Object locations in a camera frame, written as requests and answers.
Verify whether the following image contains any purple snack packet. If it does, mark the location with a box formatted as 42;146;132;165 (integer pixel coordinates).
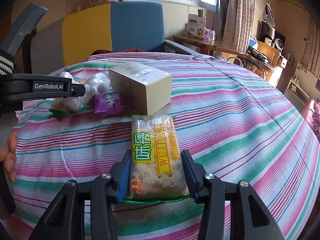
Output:
87;93;129;117

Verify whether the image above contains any yellow cracker packet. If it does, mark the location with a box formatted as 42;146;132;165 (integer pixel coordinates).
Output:
124;115;189;204

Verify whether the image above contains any beige cardboard box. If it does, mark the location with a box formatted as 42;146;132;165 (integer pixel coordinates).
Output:
108;62;172;115

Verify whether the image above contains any left hand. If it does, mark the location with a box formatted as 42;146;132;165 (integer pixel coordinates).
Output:
0;130;17;182

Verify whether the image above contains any white plastic wrapped item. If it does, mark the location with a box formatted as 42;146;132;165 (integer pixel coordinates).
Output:
58;71;111;113

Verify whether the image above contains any green snack packet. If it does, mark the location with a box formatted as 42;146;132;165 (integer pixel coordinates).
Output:
49;98;71;119

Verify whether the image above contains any dark red cloth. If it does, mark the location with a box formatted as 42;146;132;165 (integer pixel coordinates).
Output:
89;48;146;55

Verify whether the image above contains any striped pink green bedsheet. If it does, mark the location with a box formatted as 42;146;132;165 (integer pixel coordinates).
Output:
2;53;319;239

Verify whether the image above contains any grey yellow blue chair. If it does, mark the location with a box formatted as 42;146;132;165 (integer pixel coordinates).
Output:
29;1;196;74

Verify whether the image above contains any wooden desk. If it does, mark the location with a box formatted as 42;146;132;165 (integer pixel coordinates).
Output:
172;35;247;57

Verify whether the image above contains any white carton on desk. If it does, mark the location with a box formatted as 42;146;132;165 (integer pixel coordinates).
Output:
187;14;206;38

